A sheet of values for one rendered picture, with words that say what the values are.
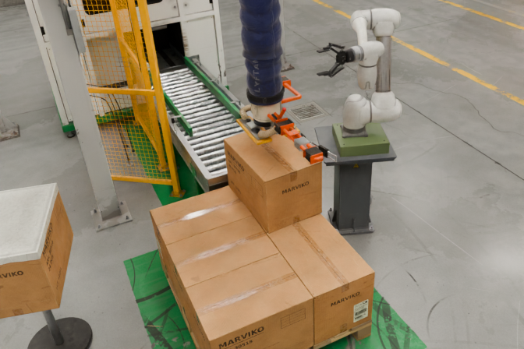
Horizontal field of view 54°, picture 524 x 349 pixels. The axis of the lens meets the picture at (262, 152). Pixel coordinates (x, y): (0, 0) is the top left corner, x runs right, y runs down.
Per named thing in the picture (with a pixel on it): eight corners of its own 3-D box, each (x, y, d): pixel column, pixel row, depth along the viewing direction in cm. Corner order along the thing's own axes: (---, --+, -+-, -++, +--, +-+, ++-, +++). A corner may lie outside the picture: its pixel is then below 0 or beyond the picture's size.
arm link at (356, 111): (341, 119, 369) (341, 91, 358) (367, 118, 368) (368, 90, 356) (343, 130, 356) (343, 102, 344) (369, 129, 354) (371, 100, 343)
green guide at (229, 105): (184, 63, 569) (183, 56, 564) (193, 61, 572) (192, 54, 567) (240, 123, 443) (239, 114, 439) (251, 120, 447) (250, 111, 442)
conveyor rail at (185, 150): (136, 87, 558) (133, 71, 548) (141, 86, 560) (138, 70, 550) (209, 200, 377) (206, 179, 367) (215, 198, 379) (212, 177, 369)
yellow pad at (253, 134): (235, 121, 331) (235, 114, 328) (249, 118, 334) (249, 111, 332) (257, 146, 304) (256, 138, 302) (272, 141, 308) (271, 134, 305)
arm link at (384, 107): (367, 121, 366) (398, 119, 364) (370, 125, 350) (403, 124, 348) (366, 8, 347) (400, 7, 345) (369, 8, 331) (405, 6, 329)
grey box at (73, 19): (75, 45, 366) (64, 3, 351) (83, 44, 368) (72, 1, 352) (79, 54, 351) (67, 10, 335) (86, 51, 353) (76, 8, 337)
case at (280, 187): (228, 186, 367) (223, 139, 345) (277, 169, 381) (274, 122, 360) (268, 234, 321) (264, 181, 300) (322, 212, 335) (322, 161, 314)
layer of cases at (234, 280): (159, 253, 370) (149, 209, 349) (281, 211, 403) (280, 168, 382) (217, 389, 277) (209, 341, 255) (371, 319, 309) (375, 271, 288)
